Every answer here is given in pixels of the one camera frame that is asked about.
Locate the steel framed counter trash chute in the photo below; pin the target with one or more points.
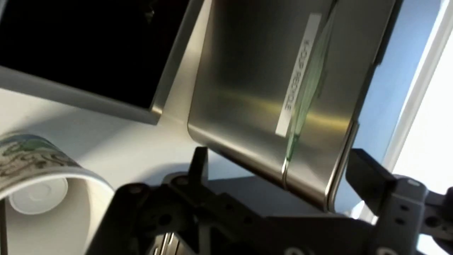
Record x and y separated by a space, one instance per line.
93 46

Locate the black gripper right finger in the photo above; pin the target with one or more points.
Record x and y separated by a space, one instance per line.
372 184

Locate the silver steel bin body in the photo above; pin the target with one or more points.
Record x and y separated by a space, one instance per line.
244 70

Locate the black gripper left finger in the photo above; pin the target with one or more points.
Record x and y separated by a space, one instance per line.
199 162

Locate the patterned paper cup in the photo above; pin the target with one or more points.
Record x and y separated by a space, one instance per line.
56 162

